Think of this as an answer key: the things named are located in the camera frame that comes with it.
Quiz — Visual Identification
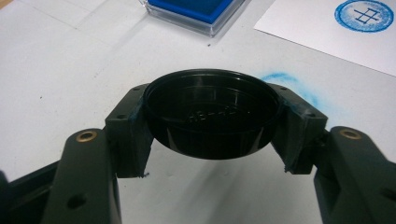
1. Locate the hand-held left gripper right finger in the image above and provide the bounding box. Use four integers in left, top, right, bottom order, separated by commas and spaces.
268, 82, 330, 175

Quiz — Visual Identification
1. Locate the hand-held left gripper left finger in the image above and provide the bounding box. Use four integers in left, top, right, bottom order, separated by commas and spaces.
105, 83, 155, 179

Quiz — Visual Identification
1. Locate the white paper sheet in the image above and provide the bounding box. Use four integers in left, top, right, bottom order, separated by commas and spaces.
253, 0, 396, 77

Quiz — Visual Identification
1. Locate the blue ink pad clear case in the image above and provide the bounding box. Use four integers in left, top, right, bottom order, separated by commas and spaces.
138, 0, 250, 38

